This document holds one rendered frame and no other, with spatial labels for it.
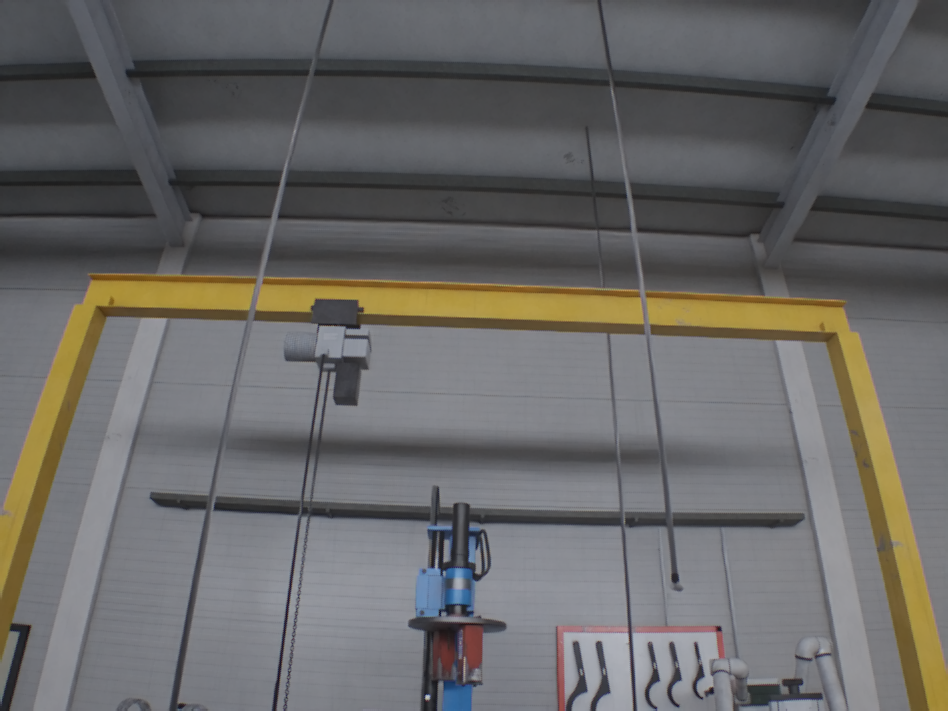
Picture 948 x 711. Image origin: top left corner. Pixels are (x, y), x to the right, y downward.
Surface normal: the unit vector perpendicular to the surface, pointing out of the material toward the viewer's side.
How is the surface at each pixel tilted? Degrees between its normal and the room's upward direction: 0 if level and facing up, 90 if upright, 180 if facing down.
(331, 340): 90
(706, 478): 90
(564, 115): 174
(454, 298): 90
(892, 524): 90
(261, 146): 174
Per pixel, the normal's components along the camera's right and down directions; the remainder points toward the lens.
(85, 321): 0.03, -0.49
